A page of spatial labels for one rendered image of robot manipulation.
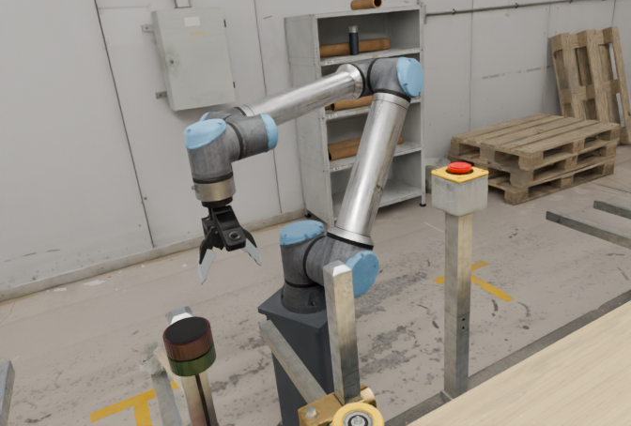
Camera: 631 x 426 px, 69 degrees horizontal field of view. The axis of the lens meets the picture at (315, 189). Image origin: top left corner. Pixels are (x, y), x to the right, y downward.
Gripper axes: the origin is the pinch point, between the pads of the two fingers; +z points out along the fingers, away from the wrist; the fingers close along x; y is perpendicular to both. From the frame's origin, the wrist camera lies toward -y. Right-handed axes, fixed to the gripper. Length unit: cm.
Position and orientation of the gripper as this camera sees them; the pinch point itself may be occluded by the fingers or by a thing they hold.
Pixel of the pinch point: (232, 277)
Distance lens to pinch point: 112.8
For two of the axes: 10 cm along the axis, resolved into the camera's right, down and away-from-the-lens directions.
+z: 0.9, 9.4, 3.4
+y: -4.4, -2.7, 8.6
